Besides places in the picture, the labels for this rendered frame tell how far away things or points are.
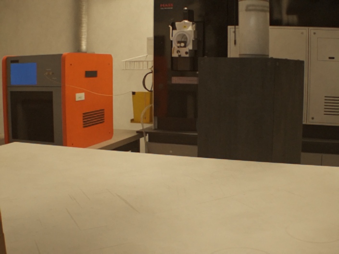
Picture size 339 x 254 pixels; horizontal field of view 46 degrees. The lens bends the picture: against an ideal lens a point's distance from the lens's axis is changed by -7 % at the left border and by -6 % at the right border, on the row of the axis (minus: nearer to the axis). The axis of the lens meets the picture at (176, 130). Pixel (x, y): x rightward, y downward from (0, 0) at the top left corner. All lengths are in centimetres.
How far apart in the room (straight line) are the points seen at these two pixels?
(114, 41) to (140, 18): 30
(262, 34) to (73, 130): 95
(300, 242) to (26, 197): 36
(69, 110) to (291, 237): 145
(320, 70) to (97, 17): 220
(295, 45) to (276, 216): 162
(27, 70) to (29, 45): 223
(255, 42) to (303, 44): 86
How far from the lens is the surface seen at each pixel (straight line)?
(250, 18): 125
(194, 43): 213
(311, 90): 208
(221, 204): 55
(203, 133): 124
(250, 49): 124
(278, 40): 209
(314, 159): 205
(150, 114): 230
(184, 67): 211
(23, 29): 419
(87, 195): 59
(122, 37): 360
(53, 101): 184
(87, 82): 193
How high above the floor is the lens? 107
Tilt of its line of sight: 9 degrees down
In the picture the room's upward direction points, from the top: straight up
